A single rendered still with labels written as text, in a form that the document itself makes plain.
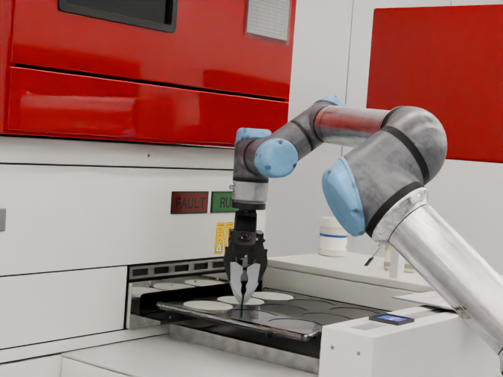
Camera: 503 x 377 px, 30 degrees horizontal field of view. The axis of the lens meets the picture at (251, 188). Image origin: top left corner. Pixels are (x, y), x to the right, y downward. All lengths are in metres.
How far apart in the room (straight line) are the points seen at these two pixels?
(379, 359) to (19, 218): 0.67
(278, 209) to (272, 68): 2.74
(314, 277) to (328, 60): 3.07
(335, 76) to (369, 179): 3.76
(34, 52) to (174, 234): 0.55
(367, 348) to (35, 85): 0.70
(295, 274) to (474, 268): 0.84
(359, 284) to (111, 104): 0.70
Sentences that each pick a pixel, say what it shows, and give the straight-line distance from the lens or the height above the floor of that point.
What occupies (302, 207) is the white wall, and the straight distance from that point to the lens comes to 5.00.
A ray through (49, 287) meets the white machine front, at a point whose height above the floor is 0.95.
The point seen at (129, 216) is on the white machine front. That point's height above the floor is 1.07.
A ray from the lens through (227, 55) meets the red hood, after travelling 2.00.
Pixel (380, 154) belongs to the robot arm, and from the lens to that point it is 1.47.
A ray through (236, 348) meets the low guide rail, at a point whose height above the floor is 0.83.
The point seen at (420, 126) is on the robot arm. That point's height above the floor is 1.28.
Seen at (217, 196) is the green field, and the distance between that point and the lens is 2.08.
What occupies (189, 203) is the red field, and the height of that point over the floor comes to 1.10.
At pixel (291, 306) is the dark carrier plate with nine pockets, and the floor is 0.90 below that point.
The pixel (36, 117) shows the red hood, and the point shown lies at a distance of 1.64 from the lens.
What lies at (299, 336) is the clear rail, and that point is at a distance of 1.71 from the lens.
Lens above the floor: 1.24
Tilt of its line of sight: 3 degrees down
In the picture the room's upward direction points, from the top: 4 degrees clockwise
